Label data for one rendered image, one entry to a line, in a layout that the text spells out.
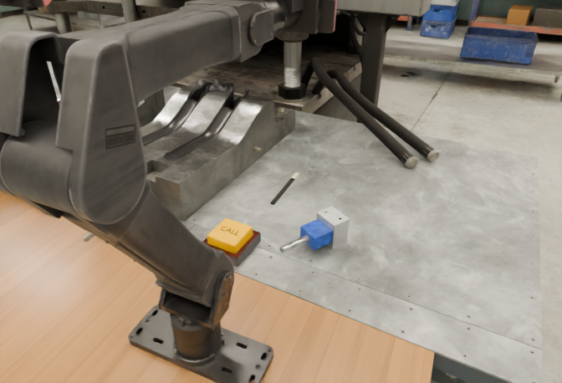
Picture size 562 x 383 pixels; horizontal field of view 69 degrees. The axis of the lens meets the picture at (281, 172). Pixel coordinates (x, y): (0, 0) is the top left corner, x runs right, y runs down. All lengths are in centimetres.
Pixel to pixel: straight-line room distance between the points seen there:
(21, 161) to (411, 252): 63
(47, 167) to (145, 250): 13
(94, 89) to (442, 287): 61
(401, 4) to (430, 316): 98
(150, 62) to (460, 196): 76
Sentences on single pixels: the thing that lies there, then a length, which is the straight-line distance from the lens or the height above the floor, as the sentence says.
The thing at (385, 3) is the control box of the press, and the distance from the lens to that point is 142.
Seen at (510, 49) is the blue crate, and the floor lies 37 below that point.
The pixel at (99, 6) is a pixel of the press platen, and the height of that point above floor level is 102.
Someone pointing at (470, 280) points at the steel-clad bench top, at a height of 80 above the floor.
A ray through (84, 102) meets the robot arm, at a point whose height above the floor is 121.
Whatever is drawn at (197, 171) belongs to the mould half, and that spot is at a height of 89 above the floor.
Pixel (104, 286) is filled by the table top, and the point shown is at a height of 80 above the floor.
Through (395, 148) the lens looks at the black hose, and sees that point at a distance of 106.
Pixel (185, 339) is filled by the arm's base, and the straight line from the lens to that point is 57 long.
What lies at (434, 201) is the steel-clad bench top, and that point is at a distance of 94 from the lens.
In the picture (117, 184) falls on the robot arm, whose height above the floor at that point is 114.
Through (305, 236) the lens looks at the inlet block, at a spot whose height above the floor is 83.
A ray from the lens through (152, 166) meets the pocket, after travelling 90.
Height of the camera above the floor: 130
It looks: 31 degrees down
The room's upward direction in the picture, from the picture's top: straight up
